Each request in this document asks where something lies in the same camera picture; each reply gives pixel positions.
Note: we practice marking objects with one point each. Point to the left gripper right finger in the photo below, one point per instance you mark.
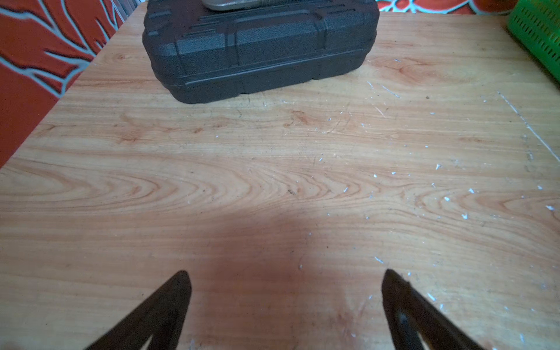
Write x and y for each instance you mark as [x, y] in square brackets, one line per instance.
[414, 323]

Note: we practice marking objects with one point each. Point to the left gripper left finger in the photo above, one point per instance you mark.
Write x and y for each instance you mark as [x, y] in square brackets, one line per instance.
[156, 323]

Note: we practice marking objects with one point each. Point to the black tool case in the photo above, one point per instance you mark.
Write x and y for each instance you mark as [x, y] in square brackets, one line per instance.
[209, 52]

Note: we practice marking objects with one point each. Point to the green plastic basket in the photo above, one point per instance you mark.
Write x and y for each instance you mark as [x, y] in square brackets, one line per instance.
[535, 23]

